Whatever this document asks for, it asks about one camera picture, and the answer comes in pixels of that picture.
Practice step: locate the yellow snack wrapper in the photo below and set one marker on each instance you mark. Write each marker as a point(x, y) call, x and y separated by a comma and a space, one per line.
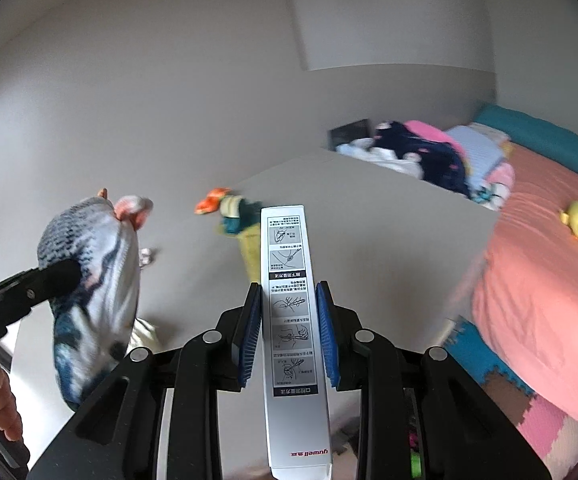
point(250, 248)

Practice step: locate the pink bed sheet mattress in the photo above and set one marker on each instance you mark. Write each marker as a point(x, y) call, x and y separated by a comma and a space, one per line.
point(526, 304)

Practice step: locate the white silver instruction box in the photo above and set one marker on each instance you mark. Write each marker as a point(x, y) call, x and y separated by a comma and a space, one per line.
point(295, 393)

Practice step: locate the navy blue patterned garment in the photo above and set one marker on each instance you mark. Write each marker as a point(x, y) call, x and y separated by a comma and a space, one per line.
point(442, 165)

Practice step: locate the colourful foam puzzle mat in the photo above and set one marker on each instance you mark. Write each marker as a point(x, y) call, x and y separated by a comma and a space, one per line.
point(552, 433)

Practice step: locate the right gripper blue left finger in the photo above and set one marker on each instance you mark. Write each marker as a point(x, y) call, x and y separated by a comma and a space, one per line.
point(246, 334)

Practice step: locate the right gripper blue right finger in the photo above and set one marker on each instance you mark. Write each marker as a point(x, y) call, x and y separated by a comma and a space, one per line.
point(327, 321)

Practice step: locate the teal pillow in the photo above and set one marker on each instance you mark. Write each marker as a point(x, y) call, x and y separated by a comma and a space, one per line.
point(544, 138)

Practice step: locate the light blue folded blanket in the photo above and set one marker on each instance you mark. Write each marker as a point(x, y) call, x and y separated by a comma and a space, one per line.
point(483, 155)

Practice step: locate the pink folded clothing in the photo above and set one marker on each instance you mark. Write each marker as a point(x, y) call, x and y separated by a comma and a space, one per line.
point(432, 134)

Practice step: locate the white crumpled cloth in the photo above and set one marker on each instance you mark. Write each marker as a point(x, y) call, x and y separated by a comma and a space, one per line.
point(366, 150)

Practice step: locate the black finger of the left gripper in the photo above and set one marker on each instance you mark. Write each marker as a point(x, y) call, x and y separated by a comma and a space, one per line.
point(25, 290)

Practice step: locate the teal dinosaur hair clip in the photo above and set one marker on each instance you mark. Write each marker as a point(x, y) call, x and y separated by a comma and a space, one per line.
point(238, 213)

